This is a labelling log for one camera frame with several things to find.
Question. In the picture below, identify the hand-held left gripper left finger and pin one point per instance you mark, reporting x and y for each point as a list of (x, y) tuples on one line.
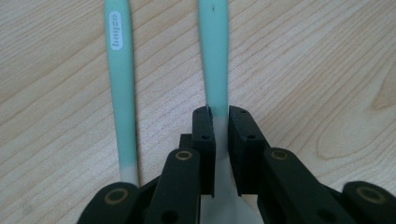
[(205, 149)]

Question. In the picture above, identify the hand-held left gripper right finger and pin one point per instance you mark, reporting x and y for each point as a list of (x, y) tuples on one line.
[(246, 149)]

